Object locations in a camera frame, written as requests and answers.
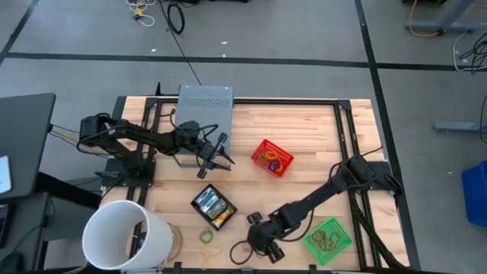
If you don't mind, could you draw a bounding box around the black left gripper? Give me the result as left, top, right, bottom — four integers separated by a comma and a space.
196, 132, 236, 179

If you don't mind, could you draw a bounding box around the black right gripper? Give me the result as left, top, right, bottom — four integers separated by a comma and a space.
247, 211, 286, 265

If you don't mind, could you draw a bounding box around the red plastic basket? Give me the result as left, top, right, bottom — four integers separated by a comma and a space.
250, 138, 295, 178

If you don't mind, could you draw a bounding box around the plastic crayon pack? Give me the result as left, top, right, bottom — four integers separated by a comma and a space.
205, 197, 228, 218

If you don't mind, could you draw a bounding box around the black plastic basket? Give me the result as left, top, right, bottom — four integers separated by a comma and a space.
189, 183, 239, 232

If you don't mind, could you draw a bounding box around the grey perforated metal shelf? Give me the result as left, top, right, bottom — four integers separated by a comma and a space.
172, 84, 234, 169

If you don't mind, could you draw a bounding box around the green plastic basket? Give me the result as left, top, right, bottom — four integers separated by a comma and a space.
302, 216, 354, 267

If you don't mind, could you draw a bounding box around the black desk leg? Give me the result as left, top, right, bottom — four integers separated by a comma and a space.
36, 170, 103, 210

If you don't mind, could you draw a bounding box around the white cylinder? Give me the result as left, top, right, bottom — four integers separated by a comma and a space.
81, 199, 174, 272

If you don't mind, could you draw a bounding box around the blue bin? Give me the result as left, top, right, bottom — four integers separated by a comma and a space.
460, 159, 487, 228

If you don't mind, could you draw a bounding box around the white tablet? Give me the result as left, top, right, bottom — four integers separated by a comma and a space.
0, 155, 13, 196

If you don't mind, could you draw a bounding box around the grey table foot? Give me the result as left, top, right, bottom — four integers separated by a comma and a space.
434, 120, 487, 134

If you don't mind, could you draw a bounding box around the dark laptop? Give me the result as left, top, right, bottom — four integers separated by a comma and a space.
0, 203, 11, 248

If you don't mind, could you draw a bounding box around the grey table leg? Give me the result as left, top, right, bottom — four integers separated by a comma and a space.
404, 0, 483, 33

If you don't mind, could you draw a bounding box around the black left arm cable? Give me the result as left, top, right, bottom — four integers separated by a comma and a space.
173, 121, 220, 168

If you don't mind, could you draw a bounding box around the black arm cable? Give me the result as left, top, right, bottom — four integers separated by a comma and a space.
173, 121, 220, 168
228, 212, 317, 266

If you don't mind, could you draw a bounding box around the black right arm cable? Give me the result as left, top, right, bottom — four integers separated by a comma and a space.
228, 212, 317, 266

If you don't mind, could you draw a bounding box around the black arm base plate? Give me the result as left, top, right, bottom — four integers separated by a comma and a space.
339, 160, 403, 193
101, 158, 157, 189

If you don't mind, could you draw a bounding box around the black cable chain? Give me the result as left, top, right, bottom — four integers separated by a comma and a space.
348, 188, 406, 270

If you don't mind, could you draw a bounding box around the long black floor cable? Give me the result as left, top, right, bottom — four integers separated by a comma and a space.
157, 0, 202, 86

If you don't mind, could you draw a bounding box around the coiled black floor cable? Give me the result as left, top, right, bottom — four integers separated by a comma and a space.
167, 1, 186, 36

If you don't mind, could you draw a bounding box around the white floor cable yellow plug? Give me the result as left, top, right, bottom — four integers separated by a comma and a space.
125, 0, 157, 28

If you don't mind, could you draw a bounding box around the black floor cable bundle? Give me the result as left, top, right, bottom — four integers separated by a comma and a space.
458, 32, 487, 76

